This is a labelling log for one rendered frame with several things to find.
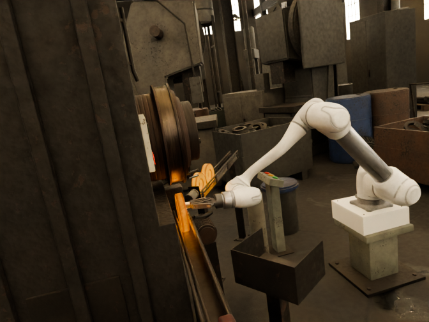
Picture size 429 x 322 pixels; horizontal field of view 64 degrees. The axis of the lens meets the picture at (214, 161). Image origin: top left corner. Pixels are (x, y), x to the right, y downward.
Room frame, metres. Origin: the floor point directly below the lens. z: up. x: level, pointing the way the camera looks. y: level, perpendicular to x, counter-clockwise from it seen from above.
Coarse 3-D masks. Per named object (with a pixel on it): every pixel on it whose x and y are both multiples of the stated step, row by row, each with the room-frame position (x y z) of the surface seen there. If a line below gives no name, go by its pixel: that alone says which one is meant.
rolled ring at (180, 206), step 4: (176, 196) 1.49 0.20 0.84; (180, 196) 1.49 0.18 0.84; (176, 200) 1.49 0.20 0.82; (180, 200) 1.47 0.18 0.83; (176, 204) 1.57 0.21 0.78; (180, 204) 1.45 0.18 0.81; (184, 204) 1.45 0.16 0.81; (176, 208) 1.59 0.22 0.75; (180, 208) 1.44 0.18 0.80; (184, 208) 1.44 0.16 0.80; (180, 212) 1.43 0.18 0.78; (184, 212) 1.43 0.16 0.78; (180, 216) 1.44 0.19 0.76; (184, 216) 1.43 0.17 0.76; (180, 220) 1.54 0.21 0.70; (184, 220) 1.43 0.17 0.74; (188, 220) 1.43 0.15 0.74; (180, 224) 1.53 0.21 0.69; (184, 224) 1.43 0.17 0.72; (188, 224) 1.43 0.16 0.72; (184, 228) 1.44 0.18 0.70; (188, 228) 1.45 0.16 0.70
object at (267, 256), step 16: (256, 240) 1.25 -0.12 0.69; (240, 256) 1.11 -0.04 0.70; (256, 256) 1.07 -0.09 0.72; (272, 256) 1.25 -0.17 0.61; (320, 256) 1.09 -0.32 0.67; (240, 272) 1.12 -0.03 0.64; (256, 272) 1.07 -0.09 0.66; (272, 272) 1.02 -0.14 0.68; (288, 272) 0.98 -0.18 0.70; (304, 272) 1.00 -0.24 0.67; (320, 272) 1.09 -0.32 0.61; (256, 288) 1.08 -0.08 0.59; (272, 288) 1.03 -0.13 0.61; (288, 288) 0.98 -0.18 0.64; (304, 288) 1.00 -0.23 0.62; (272, 304) 1.13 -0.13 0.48; (288, 304) 1.14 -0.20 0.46; (272, 320) 1.13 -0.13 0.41; (288, 320) 1.13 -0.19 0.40
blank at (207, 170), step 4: (204, 164) 2.24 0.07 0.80; (208, 164) 2.24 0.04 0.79; (204, 168) 2.20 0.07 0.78; (208, 168) 2.23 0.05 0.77; (212, 168) 2.28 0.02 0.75; (204, 172) 2.18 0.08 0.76; (208, 172) 2.28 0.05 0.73; (212, 172) 2.27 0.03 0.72; (208, 176) 2.27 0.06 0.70; (212, 176) 2.26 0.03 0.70; (208, 180) 2.20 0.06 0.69; (212, 184) 2.25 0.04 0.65
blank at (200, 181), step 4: (196, 172) 2.11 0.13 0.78; (200, 172) 2.11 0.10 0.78; (200, 176) 2.10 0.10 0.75; (204, 176) 2.15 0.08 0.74; (192, 180) 2.05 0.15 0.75; (196, 180) 2.04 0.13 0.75; (200, 180) 2.13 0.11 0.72; (204, 180) 2.15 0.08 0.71; (192, 184) 2.04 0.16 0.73; (196, 184) 2.03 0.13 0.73; (200, 184) 2.13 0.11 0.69; (204, 184) 2.14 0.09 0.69; (200, 188) 2.10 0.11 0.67
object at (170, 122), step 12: (168, 84) 1.53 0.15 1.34; (168, 96) 1.45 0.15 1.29; (168, 108) 1.41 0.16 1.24; (168, 120) 1.38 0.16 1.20; (168, 132) 1.37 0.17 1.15; (180, 132) 1.37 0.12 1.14; (168, 144) 1.36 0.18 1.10; (180, 144) 1.37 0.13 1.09; (180, 156) 1.38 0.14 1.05; (180, 168) 1.41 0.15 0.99; (180, 180) 1.49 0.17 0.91
